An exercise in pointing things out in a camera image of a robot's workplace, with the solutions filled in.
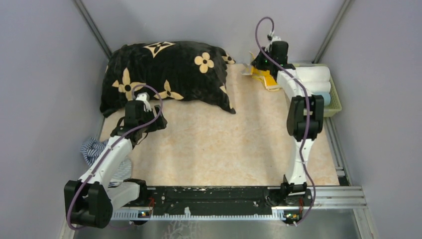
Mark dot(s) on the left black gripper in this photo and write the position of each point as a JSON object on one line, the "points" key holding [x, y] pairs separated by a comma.
{"points": [[160, 123]]}

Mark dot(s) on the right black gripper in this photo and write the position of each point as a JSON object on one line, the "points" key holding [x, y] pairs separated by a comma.
{"points": [[256, 62]]}

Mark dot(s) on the yellow grey towel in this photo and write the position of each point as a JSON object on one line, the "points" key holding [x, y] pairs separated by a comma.
{"points": [[263, 77]]}

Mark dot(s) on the light blue towel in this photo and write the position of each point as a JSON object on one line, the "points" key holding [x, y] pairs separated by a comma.
{"points": [[327, 98]]}

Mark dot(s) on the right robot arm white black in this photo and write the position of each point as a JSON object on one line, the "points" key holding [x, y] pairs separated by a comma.
{"points": [[305, 115]]}

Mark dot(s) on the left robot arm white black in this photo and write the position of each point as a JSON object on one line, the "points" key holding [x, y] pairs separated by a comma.
{"points": [[90, 201]]}

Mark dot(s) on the top white rolled towel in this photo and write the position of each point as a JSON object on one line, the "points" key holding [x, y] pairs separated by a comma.
{"points": [[313, 74]]}

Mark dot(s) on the white rolled towel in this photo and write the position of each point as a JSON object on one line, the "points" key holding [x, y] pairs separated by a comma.
{"points": [[313, 74], [316, 87]]}

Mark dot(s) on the middle white rolled towel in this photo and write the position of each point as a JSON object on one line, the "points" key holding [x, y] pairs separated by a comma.
{"points": [[316, 87]]}

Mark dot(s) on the blue white striped towel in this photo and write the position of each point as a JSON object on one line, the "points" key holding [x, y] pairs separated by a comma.
{"points": [[91, 150]]}

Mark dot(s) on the black pillow with tan flowers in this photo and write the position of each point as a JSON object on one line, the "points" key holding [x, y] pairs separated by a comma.
{"points": [[179, 70]]}

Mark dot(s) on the green plastic basket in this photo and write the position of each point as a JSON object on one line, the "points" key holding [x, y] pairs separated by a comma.
{"points": [[335, 105]]}

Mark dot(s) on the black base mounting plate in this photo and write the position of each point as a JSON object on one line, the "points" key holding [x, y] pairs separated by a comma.
{"points": [[218, 201]]}

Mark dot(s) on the aluminium frame rail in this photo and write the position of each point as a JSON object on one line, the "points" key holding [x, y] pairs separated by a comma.
{"points": [[339, 197]]}

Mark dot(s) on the white toothed cable strip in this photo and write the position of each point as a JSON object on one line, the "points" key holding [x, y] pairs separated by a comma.
{"points": [[135, 215]]}

